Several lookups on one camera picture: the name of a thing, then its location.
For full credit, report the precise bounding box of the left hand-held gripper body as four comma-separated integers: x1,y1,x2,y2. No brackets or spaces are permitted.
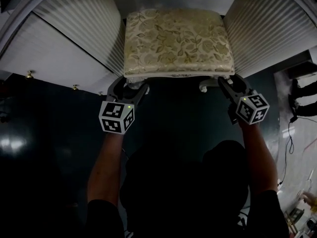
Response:
98,98,136,135

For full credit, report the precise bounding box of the open shelf unit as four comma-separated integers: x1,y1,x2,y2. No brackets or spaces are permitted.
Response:
273,49,317,80

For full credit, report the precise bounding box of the person's black clothing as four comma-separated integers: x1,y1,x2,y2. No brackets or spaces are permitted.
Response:
85,140,290,238

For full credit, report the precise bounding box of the floral cushioned white stool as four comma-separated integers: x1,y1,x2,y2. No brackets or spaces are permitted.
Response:
123,8,235,93

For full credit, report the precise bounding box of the person's right forearm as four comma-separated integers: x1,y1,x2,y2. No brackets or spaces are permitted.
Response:
238,121,278,198

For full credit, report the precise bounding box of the white vanity desk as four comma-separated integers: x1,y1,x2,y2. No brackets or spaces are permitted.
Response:
0,0,317,98

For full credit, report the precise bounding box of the person's left forearm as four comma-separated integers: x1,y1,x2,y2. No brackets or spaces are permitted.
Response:
87,131,124,208

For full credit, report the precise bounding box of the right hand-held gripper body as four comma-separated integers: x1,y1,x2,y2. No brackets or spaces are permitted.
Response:
227,94,270,125

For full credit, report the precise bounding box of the black floor cable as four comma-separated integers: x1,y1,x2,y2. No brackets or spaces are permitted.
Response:
279,117,317,186

